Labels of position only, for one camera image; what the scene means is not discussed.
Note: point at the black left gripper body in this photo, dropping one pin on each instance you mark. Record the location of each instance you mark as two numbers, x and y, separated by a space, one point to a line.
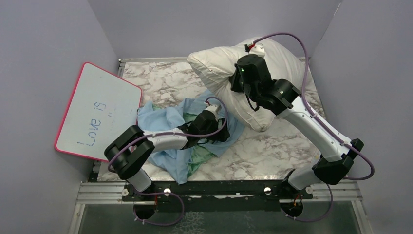
219 136

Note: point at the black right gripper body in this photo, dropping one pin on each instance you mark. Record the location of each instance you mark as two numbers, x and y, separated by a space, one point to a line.
238 85

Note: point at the green patterned pillowcase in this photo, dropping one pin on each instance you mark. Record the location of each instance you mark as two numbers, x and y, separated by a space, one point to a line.
180 164

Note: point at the white pillow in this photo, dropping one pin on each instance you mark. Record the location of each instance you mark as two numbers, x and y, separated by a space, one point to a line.
216 65

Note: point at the light blue pillowcase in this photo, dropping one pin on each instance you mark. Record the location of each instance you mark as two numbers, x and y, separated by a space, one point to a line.
147 120

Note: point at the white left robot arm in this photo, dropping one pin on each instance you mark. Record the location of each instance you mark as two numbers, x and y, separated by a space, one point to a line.
128 153

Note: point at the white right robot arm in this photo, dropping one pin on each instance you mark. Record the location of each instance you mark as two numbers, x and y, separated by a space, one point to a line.
283 99

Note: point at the pink framed whiteboard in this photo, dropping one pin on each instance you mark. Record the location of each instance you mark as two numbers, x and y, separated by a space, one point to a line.
102 106

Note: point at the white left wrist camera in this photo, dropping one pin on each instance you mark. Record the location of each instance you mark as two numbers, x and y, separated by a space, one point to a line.
214 109

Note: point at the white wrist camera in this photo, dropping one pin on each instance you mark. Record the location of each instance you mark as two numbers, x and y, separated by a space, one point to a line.
214 109
255 48

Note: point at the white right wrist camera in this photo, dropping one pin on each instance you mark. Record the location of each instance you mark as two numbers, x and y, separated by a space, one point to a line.
255 48

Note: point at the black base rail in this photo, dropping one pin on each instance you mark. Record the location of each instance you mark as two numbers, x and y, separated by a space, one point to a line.
212 196

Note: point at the aluminium table edge frame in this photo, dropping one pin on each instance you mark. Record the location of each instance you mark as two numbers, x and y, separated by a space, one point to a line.
166 59

